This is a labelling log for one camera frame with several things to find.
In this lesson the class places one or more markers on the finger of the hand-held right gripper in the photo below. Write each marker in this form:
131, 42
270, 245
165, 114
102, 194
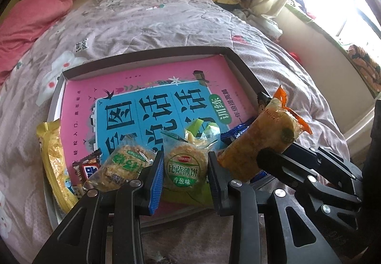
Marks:
285, 167
327, 159

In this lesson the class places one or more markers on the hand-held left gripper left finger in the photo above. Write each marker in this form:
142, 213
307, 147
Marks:
156, 183

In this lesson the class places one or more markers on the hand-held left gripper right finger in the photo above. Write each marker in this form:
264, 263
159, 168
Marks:
215, 183

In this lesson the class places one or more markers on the green snack pouch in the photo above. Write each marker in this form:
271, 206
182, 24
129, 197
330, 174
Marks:
190, 197

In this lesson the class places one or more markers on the round cracker packet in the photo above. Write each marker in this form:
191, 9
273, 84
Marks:
184, 165

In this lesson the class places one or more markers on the orange snack packet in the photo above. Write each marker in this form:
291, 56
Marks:
262, 139

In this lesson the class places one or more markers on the square rice cracker packet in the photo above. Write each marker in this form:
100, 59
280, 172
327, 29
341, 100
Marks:
122, 165

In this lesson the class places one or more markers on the yellow snack packet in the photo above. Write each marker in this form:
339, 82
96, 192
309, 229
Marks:
55, 162

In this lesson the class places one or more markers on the shallow grey cardboard box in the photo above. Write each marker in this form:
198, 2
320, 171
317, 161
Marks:
238, 64

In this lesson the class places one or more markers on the blue snack packet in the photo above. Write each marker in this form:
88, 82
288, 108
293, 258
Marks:
236, 133

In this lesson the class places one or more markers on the dark chocolate bar wrapper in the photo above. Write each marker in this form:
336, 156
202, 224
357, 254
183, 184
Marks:
87, 167

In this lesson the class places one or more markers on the pink children's book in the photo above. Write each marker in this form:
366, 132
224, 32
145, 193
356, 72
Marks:
134, 97

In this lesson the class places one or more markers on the patterned brown cloth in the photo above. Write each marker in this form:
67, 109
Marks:
366, 64

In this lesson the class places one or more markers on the red plastic bag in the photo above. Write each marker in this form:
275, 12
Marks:
294, 55

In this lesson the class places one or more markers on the floral lilac bedspread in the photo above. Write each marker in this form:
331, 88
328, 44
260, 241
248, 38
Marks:
134, 23

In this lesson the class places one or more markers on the pink quilt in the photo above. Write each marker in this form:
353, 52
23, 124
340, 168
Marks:
26, 20

